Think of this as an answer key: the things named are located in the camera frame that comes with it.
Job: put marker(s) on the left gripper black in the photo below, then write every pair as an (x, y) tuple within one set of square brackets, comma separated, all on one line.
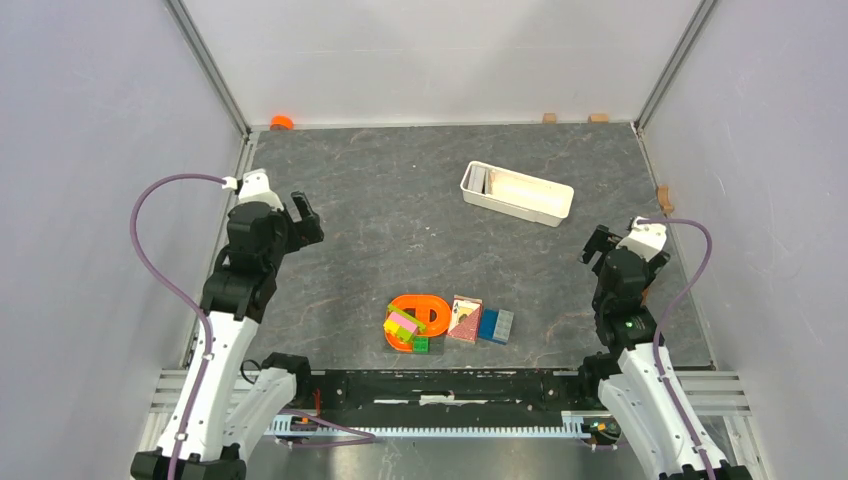
[(302, 233)]

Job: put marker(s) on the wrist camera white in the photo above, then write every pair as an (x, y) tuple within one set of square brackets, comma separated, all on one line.
[(644, 238), (253, 186)]

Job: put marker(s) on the orange round cap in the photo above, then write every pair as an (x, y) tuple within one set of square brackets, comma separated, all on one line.
[(281, 122)]

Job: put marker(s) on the orange plastic loop toy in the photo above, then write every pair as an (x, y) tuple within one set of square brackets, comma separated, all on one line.
[(432, 310)]

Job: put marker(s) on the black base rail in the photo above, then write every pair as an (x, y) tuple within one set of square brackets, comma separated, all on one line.
[(445, 398)]

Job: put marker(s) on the green building brick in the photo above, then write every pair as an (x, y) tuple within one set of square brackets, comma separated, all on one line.
[(421, 345)]

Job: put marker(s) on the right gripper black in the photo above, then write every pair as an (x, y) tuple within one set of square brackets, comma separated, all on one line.
[(600, 240)]

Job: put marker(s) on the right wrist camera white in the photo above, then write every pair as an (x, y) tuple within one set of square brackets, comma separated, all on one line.
[(644, 238)]

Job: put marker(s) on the blue building brick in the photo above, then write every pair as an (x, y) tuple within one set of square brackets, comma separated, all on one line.
[(487, 325)]

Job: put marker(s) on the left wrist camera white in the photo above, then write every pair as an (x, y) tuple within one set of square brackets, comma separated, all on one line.
[(253, 186)]

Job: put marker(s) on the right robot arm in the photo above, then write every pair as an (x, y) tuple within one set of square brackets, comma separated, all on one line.
[(635, 380)]

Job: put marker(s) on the white cable comb strip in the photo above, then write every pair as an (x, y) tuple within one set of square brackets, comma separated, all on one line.
[(567, 431)]

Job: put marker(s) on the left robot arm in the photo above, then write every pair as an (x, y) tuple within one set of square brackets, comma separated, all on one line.
[(207, 437)]

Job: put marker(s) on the playing card box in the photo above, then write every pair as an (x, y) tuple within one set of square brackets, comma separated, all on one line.
[(466, 314)]

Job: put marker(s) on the pink yellow brick stack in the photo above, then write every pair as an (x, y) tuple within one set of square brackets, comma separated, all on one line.
[(402, 325)]

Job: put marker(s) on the dark grey building brick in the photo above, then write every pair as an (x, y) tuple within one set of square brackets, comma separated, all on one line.
[(436, 345)]

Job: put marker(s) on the wooden curved piece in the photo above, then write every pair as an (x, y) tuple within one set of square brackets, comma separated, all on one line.
[(664, 199)]

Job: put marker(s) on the white plastic tray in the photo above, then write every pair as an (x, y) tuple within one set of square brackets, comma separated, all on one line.
[(523, 196)]

